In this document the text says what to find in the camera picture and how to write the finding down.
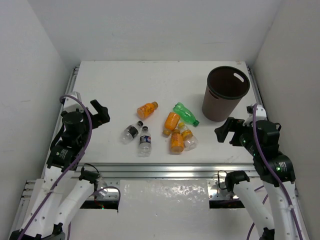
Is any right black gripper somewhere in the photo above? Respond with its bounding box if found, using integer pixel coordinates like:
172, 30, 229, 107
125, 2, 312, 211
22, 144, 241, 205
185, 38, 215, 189
215, 115, 259, 155

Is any clear bottle yellow cap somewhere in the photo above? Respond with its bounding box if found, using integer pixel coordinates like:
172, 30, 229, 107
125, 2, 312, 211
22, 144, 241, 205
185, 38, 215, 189
178, 122, 198, 151

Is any clear bottle black label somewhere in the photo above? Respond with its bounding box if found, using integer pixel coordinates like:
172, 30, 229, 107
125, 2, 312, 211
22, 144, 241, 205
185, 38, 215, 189
120, 120, 144, 145

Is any orange bottle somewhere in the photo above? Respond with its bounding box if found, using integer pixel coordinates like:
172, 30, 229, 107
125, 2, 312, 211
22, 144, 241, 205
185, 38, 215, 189
137, 101, 159, 119
170, 129, 184, 154
162, 112, 181, 137

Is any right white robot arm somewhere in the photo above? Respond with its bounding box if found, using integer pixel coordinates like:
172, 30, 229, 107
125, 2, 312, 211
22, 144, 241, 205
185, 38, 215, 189
215, 117, 305, 240

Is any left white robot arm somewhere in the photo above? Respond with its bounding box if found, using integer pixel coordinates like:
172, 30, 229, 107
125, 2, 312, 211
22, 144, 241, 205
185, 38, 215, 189
9, 99, 110, 240

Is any brown plastic bin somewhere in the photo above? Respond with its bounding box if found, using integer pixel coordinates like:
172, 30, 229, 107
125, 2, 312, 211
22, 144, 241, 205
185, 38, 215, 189
202, 66, 250, 122

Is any green plastic bottle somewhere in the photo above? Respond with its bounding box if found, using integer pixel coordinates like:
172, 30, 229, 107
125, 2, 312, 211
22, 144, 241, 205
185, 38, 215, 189
172, 102, 200, 127

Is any orange bottle front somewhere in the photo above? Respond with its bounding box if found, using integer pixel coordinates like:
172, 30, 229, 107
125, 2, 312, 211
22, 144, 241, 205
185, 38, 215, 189
170, 129, 184, 154

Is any clear pepsi water bottle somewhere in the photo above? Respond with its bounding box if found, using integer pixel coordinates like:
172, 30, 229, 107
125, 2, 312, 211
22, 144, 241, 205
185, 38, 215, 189
138, 126, 152, 157

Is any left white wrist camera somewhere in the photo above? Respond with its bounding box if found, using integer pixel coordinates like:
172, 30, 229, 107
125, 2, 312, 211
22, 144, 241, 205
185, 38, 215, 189
62, 91, 84, 113

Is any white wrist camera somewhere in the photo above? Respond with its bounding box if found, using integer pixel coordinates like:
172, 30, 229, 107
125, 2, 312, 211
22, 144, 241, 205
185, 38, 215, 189
243, 104, 267, 126
62, 91, 84, 113

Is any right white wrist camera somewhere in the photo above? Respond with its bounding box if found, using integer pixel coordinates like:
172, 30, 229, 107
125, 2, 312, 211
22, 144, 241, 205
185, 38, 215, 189
243, 104, 267, 126

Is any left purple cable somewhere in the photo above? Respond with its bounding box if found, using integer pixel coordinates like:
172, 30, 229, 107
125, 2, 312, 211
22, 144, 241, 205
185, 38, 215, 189
14, 94, 121, 240

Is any aluminium table frame rail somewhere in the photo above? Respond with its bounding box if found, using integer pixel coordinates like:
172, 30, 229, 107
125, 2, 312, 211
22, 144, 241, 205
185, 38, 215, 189
14, 63, 301, 208

